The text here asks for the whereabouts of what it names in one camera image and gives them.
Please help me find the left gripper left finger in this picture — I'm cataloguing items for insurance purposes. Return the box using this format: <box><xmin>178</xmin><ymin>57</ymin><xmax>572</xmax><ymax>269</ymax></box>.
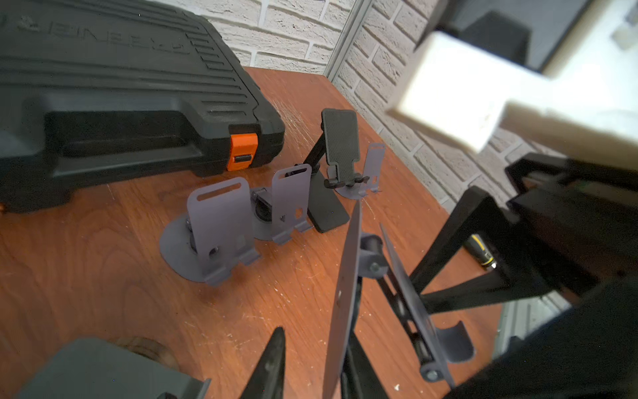
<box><xmin>240</xmin><ymin>327</ymin><xmax>286</xmax><ymax>399</ymax></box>

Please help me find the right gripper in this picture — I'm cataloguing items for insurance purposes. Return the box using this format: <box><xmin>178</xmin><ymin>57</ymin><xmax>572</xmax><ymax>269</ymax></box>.
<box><xmin>410</xmin><ymin>154</ymin><xmax>637</xmax><ymax>398</ymax></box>

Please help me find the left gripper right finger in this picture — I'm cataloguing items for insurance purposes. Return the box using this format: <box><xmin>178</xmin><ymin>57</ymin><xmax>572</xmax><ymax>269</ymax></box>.
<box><xmin>341</xmin><ymin>332</ymin><xmax>389</xmax><ymax>399</ymax></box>

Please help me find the purple-grey phone stand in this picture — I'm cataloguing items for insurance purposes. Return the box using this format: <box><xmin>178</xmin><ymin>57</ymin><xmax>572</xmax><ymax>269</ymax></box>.
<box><xmin>250</xmin><ymin>164</ymin><xmax>312</xmax><ymax>245</ymax></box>

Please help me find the dark grey stand wooden base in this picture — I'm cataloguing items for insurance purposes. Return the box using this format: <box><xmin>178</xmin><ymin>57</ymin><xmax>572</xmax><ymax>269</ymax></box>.
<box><xmin>15</xmin><ymin>337</ymin><xmax>210</xmax><ymax>398</ymax></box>

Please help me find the black phone stand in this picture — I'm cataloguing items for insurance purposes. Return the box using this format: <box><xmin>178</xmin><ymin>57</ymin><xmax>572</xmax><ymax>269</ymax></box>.
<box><xmin>304</xmin><ymin>108</ymin><xmax>370</xmax><ymax>234</ymax></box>

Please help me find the yellow black screwdriver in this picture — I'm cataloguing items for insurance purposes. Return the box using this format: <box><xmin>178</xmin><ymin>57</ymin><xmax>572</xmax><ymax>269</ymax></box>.
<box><xmin>464</xmin><ymin>234</ymin><xmax>497</xmax><ymax>270</ymax></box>

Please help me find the right corner aluminium profile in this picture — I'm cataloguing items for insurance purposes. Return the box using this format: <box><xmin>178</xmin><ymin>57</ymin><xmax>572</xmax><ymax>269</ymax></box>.
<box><xmin>324</xmin><ymin>0</ymin><xmax>373</xmax><ymax>82</ymax></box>

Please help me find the black plastic tool case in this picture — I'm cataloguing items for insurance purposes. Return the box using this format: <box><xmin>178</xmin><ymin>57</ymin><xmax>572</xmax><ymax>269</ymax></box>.
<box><xmin>1</xmin><ymin>1</ymin><xmax>285</xmax><ymax>213</ymax></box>

